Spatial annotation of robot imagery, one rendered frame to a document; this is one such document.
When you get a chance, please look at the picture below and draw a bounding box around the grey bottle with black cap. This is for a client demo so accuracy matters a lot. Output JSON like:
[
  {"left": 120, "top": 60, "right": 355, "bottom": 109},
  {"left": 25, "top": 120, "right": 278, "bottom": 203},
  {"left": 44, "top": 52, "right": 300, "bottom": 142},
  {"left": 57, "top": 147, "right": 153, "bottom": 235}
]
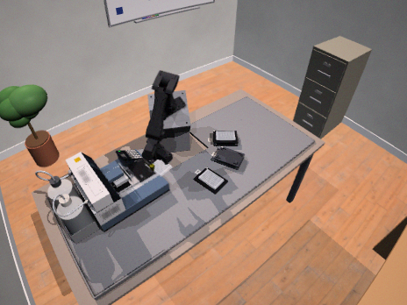
[{"left": 47, "top": 176, "right": 80, "bottom": 208}]

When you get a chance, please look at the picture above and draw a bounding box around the translucent grey bottle with cap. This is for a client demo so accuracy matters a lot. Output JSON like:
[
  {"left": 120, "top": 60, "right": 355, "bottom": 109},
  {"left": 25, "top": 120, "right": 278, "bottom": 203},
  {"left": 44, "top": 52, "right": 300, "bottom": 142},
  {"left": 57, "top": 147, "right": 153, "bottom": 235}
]
[{"left": 57, "top": 194, "right": 94, "bottom": 235}]

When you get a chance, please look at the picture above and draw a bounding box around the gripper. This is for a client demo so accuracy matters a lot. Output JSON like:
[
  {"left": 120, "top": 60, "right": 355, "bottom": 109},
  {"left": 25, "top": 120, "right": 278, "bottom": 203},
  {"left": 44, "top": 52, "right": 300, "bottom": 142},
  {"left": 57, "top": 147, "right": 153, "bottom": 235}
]
[{"left": 144, "top": 160, "right": 156, "bottom": 171}]

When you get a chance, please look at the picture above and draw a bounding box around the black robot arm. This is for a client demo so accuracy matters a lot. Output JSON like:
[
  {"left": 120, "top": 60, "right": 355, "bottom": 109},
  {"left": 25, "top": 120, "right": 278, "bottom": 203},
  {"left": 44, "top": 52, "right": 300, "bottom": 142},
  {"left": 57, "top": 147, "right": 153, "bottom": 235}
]
[{"left": 142, "top": 70, "right": 186, "bottom": 165}]

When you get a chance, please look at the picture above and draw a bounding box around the white well plate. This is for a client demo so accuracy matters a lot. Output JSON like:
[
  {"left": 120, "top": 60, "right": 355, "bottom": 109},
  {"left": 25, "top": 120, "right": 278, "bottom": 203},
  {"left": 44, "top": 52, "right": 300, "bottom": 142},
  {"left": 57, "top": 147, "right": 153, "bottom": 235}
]
[
  {"left": 154, "top": 160, "right": 172, "bottom": 177},
  {"left": 216, "top": 131, "right": 235, "bottom": 141},
  {"left": 198, "top": 169, "right": 224, "bottom": 189}
]

